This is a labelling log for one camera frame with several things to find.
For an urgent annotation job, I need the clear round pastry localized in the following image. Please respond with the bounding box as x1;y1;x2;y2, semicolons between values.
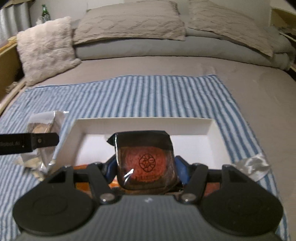
14;110;67;181

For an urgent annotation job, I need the brown cake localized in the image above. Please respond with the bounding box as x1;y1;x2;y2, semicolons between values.
107;130;179;193

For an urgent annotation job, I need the orange snack packet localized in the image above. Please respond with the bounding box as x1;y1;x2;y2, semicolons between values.
73;165;120;195

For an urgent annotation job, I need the red rice cracker packet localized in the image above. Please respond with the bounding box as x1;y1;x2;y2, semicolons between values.
203;182;221;197

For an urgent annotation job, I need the white cardboard box tray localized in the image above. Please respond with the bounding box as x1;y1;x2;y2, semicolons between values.
53;118;231;170

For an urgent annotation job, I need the silver ribbon piece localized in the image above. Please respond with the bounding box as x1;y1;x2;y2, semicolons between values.
232;153;271;182

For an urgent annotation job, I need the wooden bedside shelf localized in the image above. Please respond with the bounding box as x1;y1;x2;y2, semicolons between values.
1;42;25;114

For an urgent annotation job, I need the blue white striped cloth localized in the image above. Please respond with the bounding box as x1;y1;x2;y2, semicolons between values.
1;75;288;240

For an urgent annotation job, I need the fluffy white cushion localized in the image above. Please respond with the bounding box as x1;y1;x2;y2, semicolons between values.
16;16;81;86

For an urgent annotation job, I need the grey folded duvet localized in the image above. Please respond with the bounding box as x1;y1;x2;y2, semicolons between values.
74;27;295;70

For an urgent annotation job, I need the green glass bottle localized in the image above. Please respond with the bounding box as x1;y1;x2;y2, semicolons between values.
42;4;51;22

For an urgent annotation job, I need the grey window curtain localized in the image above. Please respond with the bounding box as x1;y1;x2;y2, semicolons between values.
1;1;31;43

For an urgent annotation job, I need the left beige quilted pillow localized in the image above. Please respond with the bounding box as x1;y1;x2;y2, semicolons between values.
73;1;186;45

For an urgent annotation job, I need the beige quilted pillow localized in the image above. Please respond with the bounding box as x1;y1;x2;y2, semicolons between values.
189;1;273;57
73;1;186;45

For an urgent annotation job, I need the right beige quilted pillow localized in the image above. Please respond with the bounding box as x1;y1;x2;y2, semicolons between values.
189;1;273;57

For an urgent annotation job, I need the right wooden shelf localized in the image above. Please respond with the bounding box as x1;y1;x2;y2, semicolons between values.
269;7;295;48

